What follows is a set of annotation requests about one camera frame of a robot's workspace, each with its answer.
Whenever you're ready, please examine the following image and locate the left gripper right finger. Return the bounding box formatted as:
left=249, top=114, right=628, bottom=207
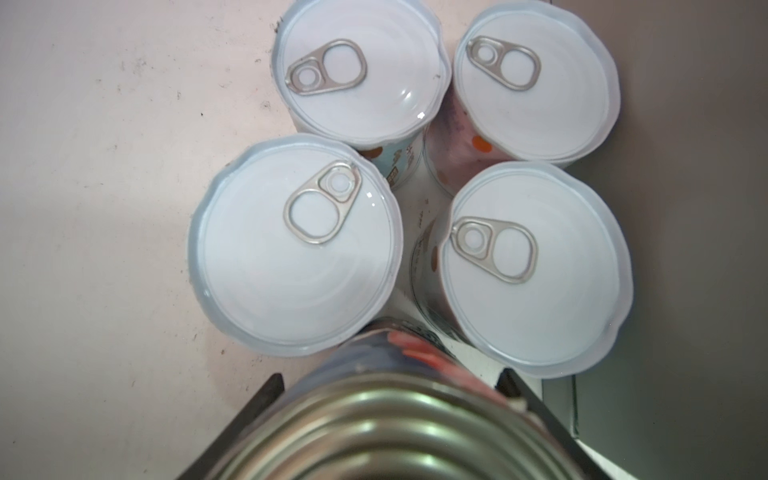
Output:
left=497, top=368, right=610, bottom=480

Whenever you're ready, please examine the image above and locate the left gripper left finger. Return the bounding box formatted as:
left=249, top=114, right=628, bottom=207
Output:
left=178, top=373, right=285, bottom=480

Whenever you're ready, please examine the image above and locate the dark blue tomato can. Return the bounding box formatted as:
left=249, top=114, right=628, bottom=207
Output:
left=210, top=318, right=584, bottom=479

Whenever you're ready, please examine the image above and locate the grey metal cabinet counter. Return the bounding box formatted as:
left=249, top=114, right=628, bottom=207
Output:
left=544, top=1, right=767, bottom=479

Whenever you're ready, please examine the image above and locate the white lid can front-right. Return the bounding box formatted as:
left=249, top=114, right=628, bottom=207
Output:
left=410, top=162, right=634, bottom=379

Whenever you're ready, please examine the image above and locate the white lid can front-left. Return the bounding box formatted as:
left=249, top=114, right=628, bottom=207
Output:
left=187, top=134, right=404, bottom=357

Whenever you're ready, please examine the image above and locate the white lid can back-right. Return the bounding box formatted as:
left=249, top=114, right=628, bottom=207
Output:
left=425, top=1, right=621, bottom=195

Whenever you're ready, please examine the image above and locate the white lid can back-left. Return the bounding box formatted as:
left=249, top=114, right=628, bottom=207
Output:
left=271, top=0, right=452, bottom=189

